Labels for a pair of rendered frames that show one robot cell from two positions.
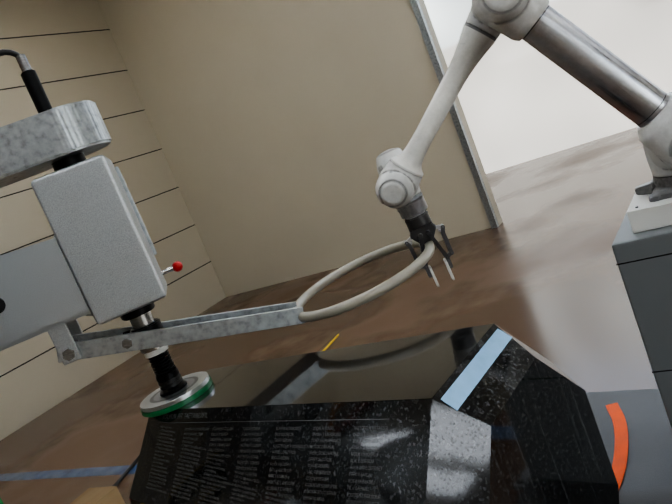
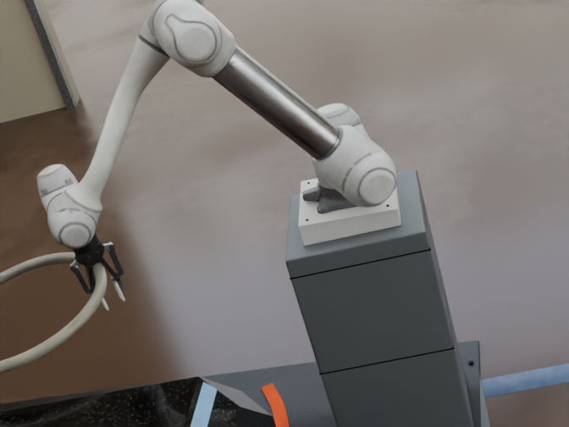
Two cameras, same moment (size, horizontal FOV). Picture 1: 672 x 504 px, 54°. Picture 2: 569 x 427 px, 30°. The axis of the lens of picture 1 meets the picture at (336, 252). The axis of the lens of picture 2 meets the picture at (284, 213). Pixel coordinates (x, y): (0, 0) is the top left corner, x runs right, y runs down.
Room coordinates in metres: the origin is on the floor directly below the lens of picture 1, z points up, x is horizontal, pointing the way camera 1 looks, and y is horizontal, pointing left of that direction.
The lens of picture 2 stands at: (-0.57, 0.32, 2.24)
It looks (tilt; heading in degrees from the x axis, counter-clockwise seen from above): 27 degrees down; 335
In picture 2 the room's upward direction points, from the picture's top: 17 degrees counter-clockwise
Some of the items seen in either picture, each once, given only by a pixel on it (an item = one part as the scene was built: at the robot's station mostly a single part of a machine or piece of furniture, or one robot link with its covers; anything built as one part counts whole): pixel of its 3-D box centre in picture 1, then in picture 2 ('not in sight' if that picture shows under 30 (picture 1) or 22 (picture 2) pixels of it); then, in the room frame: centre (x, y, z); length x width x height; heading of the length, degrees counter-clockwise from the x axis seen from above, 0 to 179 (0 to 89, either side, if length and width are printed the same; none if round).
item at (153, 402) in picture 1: (175, 391); not in sight; (1.90, 0.59, 0.85); 0.21 x 0.21 x 0.01
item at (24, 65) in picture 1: (34, 86); not in sight; (1.90, 0.59, 1.78); 0.04 x 0.04 x 0.17
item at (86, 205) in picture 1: (78, 253); not in sight; (1.89, 0.67, 1.32); 0.36 x 0.22 x 0.45; 101
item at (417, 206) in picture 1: (411, 206); not in sight; (2.01, -0.26, 1.08); 0.09 x 0.09 x 0.06
